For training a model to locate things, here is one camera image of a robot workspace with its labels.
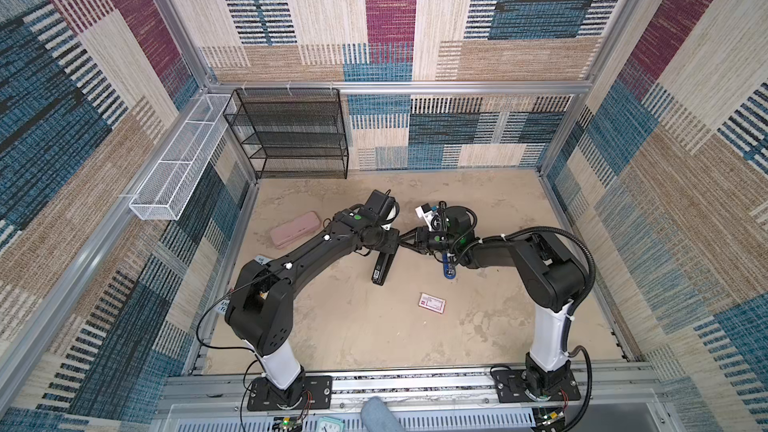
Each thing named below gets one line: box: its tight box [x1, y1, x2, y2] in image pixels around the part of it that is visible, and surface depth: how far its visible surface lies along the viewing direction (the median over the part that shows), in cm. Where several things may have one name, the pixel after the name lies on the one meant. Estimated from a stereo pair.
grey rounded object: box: [360, 396, 406, 432], surface depth 70 cm
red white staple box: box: [418, 292, 446, 314], surface depth 89 cm
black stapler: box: [371, 252, 396, 286], surface depth 85 cm
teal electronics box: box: [316, 416, 346, 432], surface depth 69 cm
